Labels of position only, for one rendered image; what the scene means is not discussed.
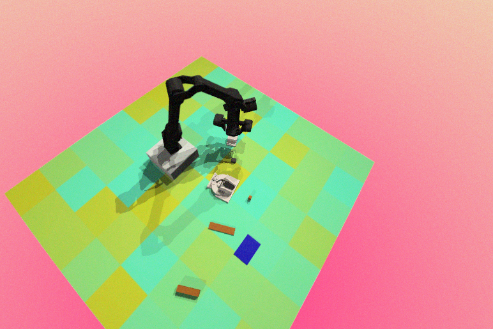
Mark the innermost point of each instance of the blue rectangular plate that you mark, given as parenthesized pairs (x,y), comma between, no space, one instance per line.
(247,249)

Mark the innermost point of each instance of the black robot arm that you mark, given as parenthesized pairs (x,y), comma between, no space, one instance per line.
(177,95)

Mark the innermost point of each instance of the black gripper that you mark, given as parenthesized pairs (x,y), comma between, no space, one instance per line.
(220,121)

